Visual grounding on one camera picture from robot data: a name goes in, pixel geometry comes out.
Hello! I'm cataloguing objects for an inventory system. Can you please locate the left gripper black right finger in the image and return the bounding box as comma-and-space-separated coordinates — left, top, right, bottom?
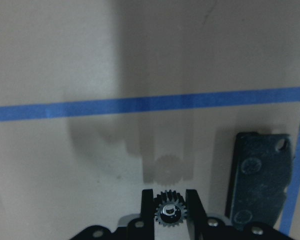
185, 189, 208, 240

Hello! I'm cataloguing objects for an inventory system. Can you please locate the dark grey brake pad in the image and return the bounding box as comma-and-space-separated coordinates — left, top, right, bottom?
225, 132, 293, 231

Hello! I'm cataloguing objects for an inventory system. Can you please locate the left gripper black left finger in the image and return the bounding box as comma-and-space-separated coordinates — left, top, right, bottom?
141, 189, 155, 240

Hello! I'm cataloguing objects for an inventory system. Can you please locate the black bearing gear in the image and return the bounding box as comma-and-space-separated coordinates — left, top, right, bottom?
154, 189, 187, 227

